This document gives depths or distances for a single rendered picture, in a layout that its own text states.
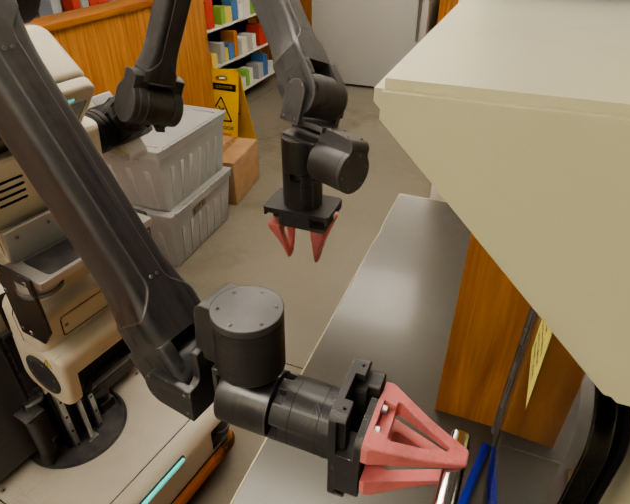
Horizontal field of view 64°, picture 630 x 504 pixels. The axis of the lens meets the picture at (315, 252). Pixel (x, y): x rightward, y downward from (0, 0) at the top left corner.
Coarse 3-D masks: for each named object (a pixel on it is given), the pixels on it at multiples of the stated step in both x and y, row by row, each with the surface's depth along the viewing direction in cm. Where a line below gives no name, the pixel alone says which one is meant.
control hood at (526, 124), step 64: (512, 0) 26; (576, 0) 26; (448, 64) 16; (512, 64) 16; (576, 64) 16; (448, 128) 14; (512, 128) 14; (576, 128) 13; (448, 192) 15; (512, 192) 14; (576, 192) 14; (512, 256) 16; (576, 256) 15; (576, 320) 16
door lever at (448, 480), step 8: (456, 432) 40; (464, 432) 40; (456, 440) 39; (464, 440) 39; (448, 472) 37; (456, 472) 37; (440, 480) 37; (448, 480) 36; (456, 480) 36; (440, 488) 36; (448, 488) 36; (456, 488) 36; (440, 496) 36; (448, 496) 35; (456, 496) 36
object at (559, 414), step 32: (512, 384) 56; (544, 384) 34; (576, 384) 24; (512, 416) 48; (544, 416) 31; (576, 416) 22; (608, 416) 20; (512, 448) 42; (544, 448) 28; (576, 448) 21; (608, 448) 19; (512, 480) 37; (544, 480) 26; (576, 480) 21
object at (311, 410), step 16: (352, 368) 40; (368, 368) 40; (288, 384) 41; (304, 384) 41; (320, 384) 42; (352, 384) 39; (288, 400) 40; (304, 400) 40; (320, 400) 40; (336, 400) 37; (352, 400) 40; (272, 416) 40; (288, 416) 40; (304, 416) 39; (320, 416) 39; (336, 416) 36; (352, 416) 41; (272, 432) 42; (288, 432) 40; (304, 432) 39; (320, 432) 39; (336, 432) 37; (304, 448) 40; (320, 448) 39; (336, 448) 38
